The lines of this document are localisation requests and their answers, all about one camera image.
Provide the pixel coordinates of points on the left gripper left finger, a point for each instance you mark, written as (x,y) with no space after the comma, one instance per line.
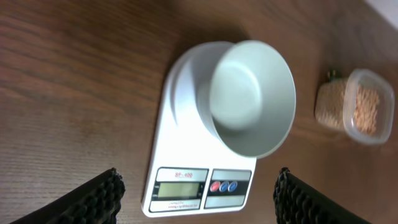
(97,201)

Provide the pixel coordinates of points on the white digital kitchen scale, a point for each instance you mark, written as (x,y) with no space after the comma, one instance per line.
(191,171)

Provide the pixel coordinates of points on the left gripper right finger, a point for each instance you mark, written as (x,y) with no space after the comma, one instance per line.
(298,203)

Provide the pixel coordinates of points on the white round bowl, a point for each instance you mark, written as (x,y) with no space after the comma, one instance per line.
(248,103)

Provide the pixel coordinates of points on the clear plastic soybean container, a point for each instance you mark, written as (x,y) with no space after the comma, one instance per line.
(360,105)

